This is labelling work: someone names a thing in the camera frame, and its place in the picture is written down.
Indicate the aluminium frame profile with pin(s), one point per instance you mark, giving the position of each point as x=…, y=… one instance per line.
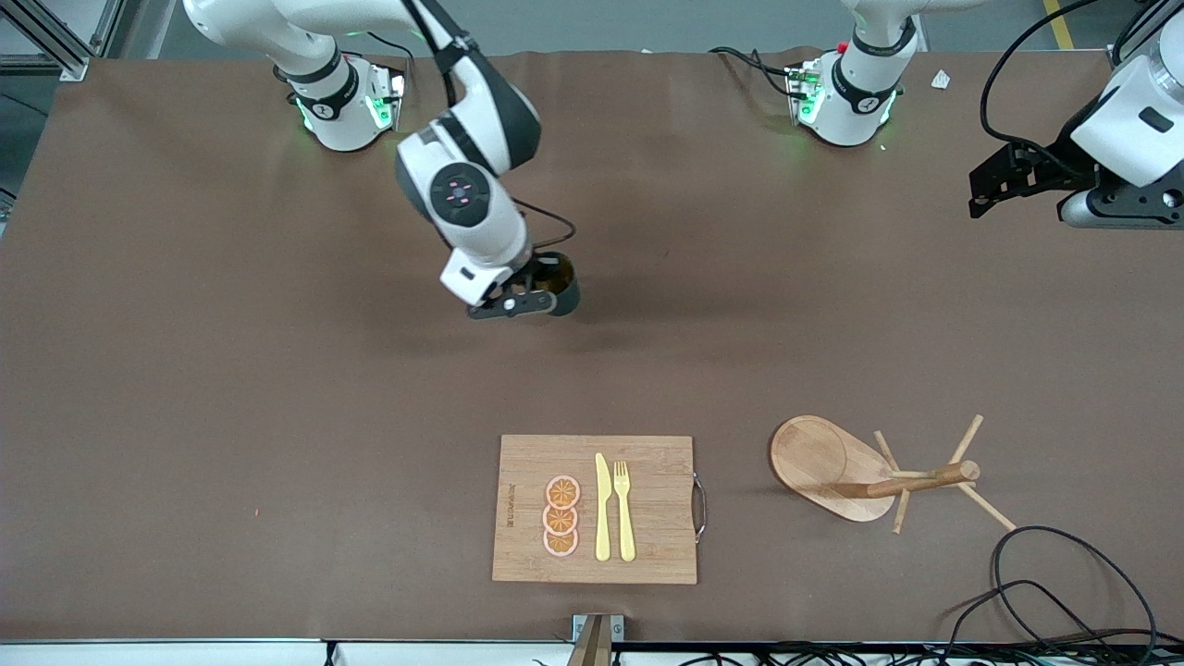
x=65, y=55
x=1133, y=37

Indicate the dark green cup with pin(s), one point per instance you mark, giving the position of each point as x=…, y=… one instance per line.
x=566, y=298

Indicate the yellow plastic fork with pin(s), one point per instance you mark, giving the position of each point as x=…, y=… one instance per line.
x=626, y=527

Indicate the white paper scrap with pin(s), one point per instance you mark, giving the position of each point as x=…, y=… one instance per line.
x=941, y=80

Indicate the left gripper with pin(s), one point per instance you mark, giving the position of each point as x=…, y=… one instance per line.
x=1045, y=173

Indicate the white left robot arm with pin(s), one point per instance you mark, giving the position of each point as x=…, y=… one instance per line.
x=851, y=111

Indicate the yellow plastic knife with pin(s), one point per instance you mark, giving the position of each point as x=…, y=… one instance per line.
x=603, y=518

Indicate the toy orange slice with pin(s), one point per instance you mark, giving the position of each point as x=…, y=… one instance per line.
x=562, y=492
x=561, y=544
x=560, y=519

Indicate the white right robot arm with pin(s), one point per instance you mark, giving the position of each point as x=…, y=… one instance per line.
x=462, y=194

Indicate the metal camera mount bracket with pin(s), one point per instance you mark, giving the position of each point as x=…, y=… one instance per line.
x=592, y=647

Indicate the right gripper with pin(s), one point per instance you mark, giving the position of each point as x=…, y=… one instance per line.
x=558, y=275

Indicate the wooden mug rack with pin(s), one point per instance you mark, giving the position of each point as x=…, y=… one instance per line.
x=819, y=458

